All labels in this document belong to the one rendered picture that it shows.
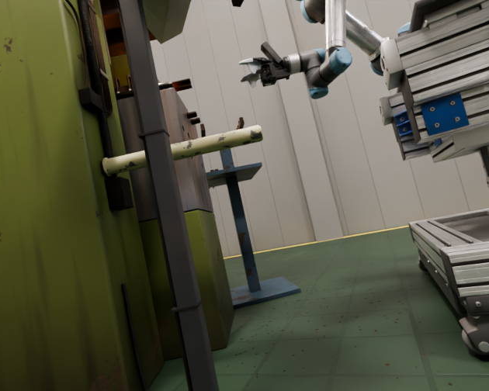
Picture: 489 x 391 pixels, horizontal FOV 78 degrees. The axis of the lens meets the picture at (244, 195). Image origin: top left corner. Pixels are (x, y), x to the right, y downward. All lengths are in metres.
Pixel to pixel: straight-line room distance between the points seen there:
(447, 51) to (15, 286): 1.21
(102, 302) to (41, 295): 0.16
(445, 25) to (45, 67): 1.02
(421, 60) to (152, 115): 0.67
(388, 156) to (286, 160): 1.18
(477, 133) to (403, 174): 2.71
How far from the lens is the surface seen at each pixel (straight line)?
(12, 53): 1.07
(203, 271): 1.05
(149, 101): 0.66
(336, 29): 1.28
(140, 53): 0.71
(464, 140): 1.04
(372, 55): 1.60
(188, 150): 0.83
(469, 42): 0.96
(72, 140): 0.90
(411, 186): 3.72
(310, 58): 1.33
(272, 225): 3.92
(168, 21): 0.90
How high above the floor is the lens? 0.38
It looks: 5 degrees up
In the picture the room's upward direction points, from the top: 12 degrees counter-clockwise
